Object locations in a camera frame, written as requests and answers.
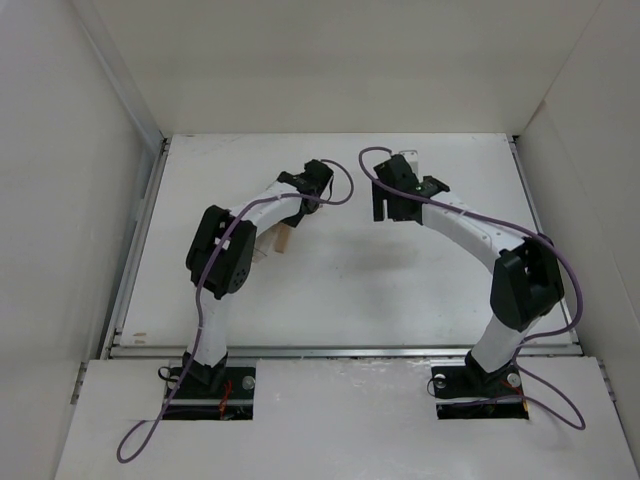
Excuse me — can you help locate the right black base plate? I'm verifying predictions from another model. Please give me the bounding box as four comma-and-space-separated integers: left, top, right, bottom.
429, 365, 529, 420

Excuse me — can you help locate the purple cable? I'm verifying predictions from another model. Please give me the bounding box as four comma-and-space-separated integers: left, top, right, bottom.
358, 146, 586, 431
115, 158, 355, 464

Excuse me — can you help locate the clear plastic container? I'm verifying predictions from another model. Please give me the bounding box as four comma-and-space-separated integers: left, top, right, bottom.
251, 232, 274, 264

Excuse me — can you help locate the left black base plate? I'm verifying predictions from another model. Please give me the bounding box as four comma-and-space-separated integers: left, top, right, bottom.
162, 365, 256, 421

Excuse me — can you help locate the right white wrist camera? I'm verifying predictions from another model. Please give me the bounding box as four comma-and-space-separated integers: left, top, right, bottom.
398, 150, 419, 175

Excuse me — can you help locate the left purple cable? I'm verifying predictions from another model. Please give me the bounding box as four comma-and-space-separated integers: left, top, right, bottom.
115, 158, 355, 464

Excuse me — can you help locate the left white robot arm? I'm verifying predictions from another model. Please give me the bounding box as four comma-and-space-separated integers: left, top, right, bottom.
182, 160, 334, 393

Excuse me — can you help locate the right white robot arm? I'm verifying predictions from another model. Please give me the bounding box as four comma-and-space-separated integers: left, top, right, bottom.
372, 154, 564, 400

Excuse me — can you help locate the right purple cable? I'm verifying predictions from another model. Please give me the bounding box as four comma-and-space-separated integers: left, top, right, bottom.
358, 146, 586, 431

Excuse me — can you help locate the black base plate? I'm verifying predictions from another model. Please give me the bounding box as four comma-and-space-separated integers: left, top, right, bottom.
162, 365, 256, 421
429, 365, 529, 420

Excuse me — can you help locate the light wood block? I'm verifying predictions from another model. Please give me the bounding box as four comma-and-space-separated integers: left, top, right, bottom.
273, 223, 292, 254

